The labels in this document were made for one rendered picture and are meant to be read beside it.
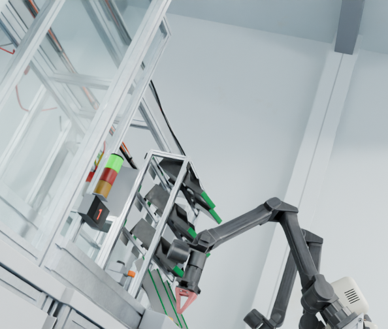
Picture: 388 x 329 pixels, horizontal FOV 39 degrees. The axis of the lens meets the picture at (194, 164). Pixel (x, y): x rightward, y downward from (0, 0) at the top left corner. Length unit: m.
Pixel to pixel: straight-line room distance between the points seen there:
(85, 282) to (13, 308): 0.33
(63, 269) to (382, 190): 4.92
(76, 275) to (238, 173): 4.70
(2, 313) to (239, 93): 5.59
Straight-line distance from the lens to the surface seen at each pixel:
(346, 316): 1.98
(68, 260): 1.23
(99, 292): 1.39
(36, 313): 1.08
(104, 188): 1.85
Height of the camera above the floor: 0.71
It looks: 24 degrees up
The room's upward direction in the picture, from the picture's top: 21 degrees clockwise
